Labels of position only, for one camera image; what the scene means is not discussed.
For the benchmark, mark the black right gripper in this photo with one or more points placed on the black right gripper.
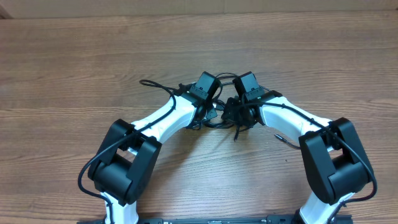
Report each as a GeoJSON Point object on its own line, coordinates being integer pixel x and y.
{"type": "Point", "coordinates": [231, 114]}

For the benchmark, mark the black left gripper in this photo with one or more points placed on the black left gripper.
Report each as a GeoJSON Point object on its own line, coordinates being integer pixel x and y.
{"type": "Point", "coordinates": [212, 113]}

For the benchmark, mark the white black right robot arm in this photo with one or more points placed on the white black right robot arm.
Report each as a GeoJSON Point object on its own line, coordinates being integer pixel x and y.
{"type": "Point", "coordinates": [335, 162]}

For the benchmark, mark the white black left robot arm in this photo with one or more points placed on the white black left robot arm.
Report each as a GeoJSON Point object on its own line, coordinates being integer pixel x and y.
{"type": "Point", "coordinates": [125, 160]}

